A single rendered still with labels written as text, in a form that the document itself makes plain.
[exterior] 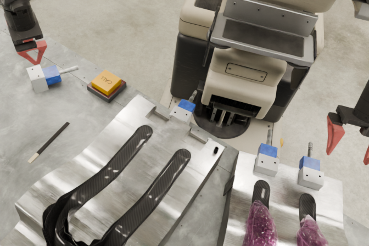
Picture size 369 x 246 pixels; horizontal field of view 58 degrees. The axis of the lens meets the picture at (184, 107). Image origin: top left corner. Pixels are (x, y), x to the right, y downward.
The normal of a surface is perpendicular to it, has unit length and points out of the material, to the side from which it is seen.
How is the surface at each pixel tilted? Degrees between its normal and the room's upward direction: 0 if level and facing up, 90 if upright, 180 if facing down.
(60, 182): 24
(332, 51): 0
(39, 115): 0
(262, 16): 90
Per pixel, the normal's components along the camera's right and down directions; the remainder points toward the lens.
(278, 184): 0.11, -0.59
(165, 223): 0.32, -0.80
